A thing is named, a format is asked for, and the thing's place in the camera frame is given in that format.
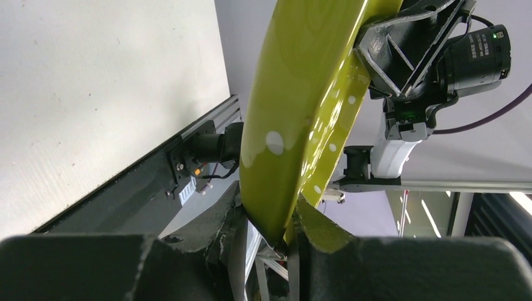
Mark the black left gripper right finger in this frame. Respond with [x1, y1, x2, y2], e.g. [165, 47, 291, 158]
[288, 196, 531, 300]

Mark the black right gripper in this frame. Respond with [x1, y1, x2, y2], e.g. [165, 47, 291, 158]
[353, 0, 511, 142]

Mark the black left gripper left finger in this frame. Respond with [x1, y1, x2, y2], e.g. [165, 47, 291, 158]
[1, 181, 248, 300]

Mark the green polka dot plate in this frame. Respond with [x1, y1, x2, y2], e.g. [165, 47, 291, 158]
[240, 1, 402, 246]

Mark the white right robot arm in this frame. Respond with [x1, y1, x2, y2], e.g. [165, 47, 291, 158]
[331, 1, 531, 193]

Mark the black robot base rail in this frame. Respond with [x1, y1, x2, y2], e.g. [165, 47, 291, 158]
[30, 95, 243, 238]

